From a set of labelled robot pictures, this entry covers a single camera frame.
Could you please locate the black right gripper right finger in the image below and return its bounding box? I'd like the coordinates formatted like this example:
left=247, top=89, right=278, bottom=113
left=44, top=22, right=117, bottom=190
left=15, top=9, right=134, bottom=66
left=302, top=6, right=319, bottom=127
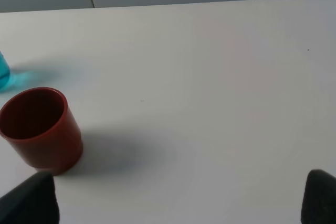
left=301, top=169, right=335, bottom=223

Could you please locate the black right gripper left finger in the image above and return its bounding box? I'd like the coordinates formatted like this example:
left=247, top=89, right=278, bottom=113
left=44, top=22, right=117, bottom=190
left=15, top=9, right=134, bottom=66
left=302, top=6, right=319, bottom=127
left=1, top=172, right=60, bottom=223

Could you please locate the teal translucent plastic cup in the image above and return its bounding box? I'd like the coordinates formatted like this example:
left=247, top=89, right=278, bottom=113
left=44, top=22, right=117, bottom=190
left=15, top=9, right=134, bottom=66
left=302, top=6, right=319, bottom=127
left=0, top=52, right=11, bottom=91

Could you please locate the red plastic cup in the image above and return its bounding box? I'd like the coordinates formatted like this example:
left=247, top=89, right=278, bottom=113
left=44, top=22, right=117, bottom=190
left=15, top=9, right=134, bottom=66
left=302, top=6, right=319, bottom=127
left=1, top=87, right=83, bottom=175

